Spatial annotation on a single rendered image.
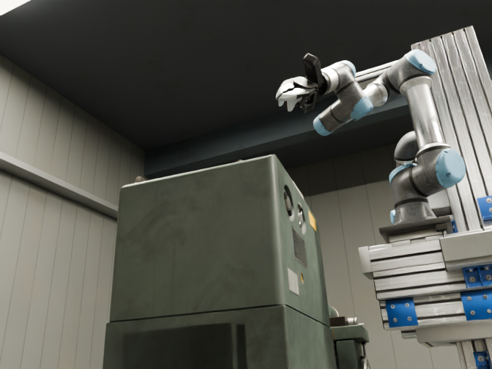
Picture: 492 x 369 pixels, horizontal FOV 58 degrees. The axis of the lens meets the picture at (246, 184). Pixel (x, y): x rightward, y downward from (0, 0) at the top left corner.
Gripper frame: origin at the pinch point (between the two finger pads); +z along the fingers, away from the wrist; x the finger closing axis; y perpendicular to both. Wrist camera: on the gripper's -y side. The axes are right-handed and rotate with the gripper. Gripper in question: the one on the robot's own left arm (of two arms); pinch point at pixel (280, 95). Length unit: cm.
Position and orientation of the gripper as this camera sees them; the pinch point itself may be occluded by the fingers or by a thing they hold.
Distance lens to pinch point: 126.4
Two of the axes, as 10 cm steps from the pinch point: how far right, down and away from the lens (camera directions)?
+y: -1.0, 7.7, 6.3
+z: -6.8, 4.1, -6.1
